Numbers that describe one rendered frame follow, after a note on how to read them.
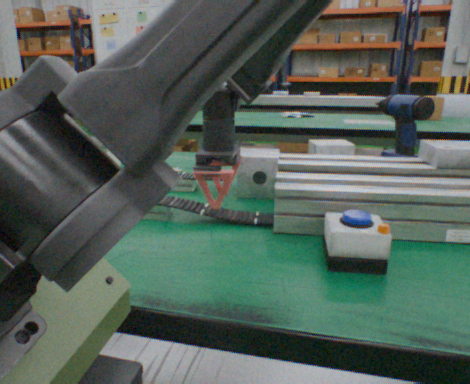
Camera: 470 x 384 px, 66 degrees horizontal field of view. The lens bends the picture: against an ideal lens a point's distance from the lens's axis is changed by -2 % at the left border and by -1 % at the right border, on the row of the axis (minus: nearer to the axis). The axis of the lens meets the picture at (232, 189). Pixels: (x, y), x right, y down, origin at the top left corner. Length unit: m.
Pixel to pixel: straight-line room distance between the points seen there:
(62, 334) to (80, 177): 0.18
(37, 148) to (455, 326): 0.43
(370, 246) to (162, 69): 0.40
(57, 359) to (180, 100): 0.24
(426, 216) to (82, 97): 0.56
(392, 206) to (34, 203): 0.54
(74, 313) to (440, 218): 0.54
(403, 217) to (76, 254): 0.54
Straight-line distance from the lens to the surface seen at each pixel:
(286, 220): 0.63
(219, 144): 0.63
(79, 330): 0.37
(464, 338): 0.47
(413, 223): 0.66
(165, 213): 0.70
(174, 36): 0.20
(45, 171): 0.21
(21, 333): 0.34
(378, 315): 0.46
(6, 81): 8.64
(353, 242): 0.52
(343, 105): 4.03
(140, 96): 0.20
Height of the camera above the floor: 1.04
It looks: 17 degrees down
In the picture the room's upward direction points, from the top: straight up
